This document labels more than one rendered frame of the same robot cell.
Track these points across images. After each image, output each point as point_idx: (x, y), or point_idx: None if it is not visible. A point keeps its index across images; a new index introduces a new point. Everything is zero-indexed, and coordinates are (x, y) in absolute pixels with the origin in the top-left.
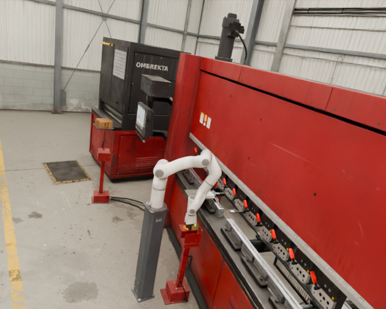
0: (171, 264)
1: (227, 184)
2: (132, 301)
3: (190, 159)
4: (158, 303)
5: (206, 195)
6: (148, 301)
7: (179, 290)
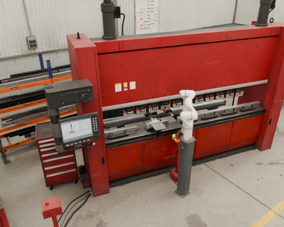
0: (151, 182)
1: (173, 103)
2: (190, 195)
3: (191, 98)
4: None
5: (158, 122)
6: None
7: None
